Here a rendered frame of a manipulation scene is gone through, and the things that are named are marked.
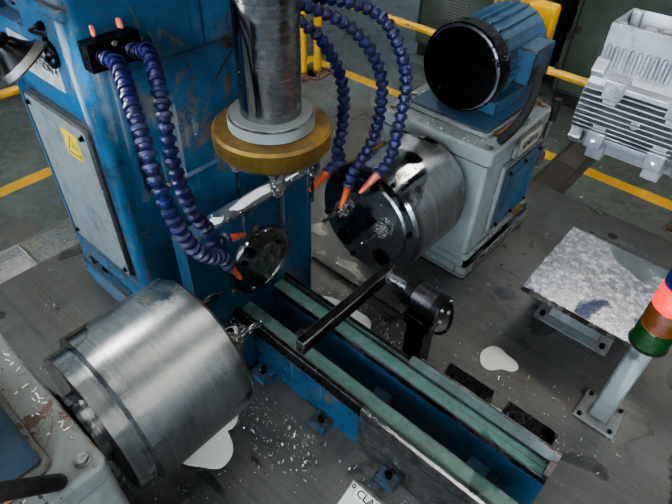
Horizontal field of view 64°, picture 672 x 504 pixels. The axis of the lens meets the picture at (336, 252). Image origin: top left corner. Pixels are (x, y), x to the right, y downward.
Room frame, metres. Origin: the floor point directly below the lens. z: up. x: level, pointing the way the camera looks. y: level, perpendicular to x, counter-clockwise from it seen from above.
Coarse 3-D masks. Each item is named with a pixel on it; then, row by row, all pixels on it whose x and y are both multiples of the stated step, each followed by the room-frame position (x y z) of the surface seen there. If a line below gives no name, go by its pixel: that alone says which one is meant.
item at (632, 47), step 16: (624, 16) 0.92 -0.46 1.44; (640, 16) 0.94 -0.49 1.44; (656, 16) 0.94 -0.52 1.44; (624, 32) 0.88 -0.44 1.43; (640, 32) 0.86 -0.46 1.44; (656, 32) 0.89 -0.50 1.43; (608, 48) 0.88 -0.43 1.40; (624, 48) 0.87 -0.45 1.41; (640, 48) 0.86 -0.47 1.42; (656, 48) 0.84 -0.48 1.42; (624, 64) 0.86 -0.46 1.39; (640, 64) 0.85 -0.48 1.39; (656, 64) 0.83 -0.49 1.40; (656, 80) 0.83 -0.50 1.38
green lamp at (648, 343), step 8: (640, 320) 0.59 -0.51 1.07; (640, 328) 0.58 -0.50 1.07; (632, 336) 0.58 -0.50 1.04; (640, 336) 0.57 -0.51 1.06; (648, 336) 0.56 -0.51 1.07; (640, 344) 0.56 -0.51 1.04; (648, 344) 0.56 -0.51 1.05; (656, 344) 0.55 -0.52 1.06; (664, 344) 0.55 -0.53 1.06; (648, 352) 0.55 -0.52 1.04; (656, 352) 0.55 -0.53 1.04; (664, 352) 0.55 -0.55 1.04
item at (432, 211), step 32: (352, 160) 0.92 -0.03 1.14; (416, 160) 0.91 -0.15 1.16; (448, 160) 0.94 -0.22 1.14; (352, 192) 0.88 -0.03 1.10; (384, 192) 0.83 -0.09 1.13; (416, 192) 0.83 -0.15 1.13; (448, 192) 0.88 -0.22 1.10; (352, 224) 0.88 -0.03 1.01; (384, 224) 0.80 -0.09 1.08; (416, 224) 0.79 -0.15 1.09; (448, 224) 0.86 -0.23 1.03; (352, 256) 0.87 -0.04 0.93; (384, 256) 0.81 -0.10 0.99; (416, 256) 0.78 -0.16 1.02
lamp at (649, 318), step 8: (648, 304) 0.60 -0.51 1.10; (648, 312) 0.58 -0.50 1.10; (656, 312) 0.57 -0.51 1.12; (648, 320) 0.57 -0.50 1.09; (656, 320) 0.56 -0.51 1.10; (664, 320) 0.56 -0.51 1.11; (648, 328) 0.56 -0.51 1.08; (656, 328) 0.56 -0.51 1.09; (664, 328) 0.55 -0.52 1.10; (656, 336) 0.55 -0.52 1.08; (664, 336) 0.55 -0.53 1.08
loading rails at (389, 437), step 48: (288, 288) 0.77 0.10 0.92; (288, 336) 0.65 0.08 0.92; (336, 336) 0.67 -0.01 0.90; (288, 384) 0.61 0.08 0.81; (336, 384) 0.54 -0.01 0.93; (384, 384) 0.59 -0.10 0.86; (432, 384) 0.55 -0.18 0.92; (384, 432) 0.45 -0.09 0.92; (432, 432) 0.51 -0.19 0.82; (480, 432) 0.46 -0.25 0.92; (528, 432) 0.46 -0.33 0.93; (384, 480) 0.42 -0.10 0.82; (432, 480) 0.39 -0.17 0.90; (480, 480) 0.38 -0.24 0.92; (528, 480) 0.40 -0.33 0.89
